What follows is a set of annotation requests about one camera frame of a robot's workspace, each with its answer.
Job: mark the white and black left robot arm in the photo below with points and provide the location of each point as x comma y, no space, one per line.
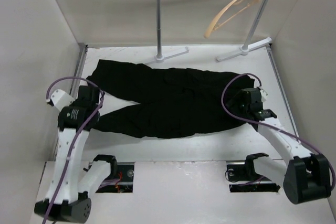
68,198

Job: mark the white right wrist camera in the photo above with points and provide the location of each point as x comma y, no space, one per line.
263,93

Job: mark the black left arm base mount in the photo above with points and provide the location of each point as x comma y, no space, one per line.
122,182

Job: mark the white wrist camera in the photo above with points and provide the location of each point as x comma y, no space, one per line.
263,93
60,99

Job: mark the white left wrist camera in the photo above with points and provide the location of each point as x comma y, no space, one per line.
60,99

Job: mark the beige plastic hanger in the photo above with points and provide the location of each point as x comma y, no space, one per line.
227,13

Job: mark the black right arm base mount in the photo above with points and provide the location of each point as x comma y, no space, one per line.
240,182

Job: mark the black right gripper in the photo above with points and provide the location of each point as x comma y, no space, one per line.
239,97

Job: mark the black trousers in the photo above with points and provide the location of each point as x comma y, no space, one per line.
167,103

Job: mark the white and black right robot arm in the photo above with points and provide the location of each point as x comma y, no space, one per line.
305,175

